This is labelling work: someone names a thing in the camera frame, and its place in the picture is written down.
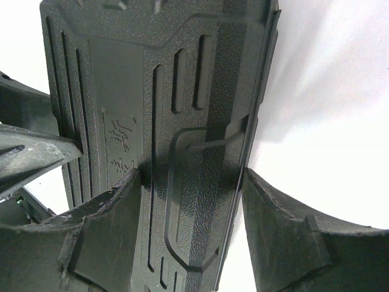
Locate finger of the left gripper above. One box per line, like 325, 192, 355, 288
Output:
1, 124, 82, 198
0, 72, 59, 136

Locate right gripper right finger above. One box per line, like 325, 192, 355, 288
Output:
242, 169, 388, 291

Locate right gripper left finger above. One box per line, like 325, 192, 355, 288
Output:
1, 169, 142, 291

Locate black plastic tool case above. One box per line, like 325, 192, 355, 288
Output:
40, 1, 280, 291

